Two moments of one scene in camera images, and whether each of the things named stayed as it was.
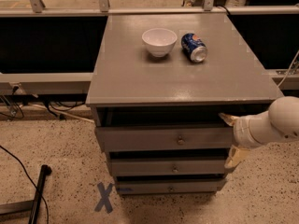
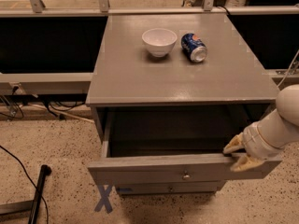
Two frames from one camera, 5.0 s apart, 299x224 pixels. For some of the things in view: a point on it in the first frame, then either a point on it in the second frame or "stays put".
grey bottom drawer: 169,184 stays put
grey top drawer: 168,128 → 170,168
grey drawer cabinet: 160,84 stays put
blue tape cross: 105,198 stays put
